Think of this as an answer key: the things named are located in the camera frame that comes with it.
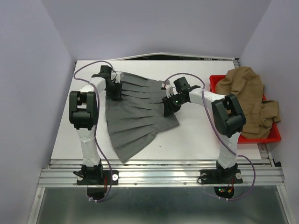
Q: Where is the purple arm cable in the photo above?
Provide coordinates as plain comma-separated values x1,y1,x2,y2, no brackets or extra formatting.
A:
73,60,120,203
163,73,256,202

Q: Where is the red plastic tray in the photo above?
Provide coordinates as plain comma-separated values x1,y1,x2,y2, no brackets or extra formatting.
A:
209,75,281,144

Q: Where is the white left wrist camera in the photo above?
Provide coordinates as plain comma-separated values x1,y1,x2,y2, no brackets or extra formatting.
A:
111,71,123,84

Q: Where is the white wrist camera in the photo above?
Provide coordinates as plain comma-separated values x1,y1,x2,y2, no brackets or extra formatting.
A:
111,71,123,84
161,80,175,98

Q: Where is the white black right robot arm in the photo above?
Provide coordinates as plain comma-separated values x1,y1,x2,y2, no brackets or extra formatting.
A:
161,77,246,182

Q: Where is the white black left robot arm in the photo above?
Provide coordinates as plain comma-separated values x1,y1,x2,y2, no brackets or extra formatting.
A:
69,65,122,168

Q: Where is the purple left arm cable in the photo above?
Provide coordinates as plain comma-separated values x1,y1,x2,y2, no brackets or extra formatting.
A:
73,60,120,203

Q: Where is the grey pleated skirt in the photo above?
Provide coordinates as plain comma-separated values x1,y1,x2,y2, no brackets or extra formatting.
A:
105,72,179,163

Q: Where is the tan brown skirt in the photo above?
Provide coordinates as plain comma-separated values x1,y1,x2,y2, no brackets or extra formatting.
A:
215,66,281,139

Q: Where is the aluminium rail frame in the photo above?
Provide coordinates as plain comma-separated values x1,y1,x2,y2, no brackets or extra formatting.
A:
28,138,297,224

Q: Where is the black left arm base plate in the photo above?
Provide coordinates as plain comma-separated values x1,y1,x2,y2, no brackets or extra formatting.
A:
73,169,119,186

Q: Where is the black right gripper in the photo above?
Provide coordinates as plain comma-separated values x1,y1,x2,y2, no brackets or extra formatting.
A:
162,94,186,118

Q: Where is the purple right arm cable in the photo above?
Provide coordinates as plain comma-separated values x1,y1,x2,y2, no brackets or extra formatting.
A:
163,73,256,202

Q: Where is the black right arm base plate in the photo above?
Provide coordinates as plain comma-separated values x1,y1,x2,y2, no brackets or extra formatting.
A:
197,169,243,185

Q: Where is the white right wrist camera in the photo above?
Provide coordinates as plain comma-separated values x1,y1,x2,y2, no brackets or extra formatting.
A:
161,80,175,98

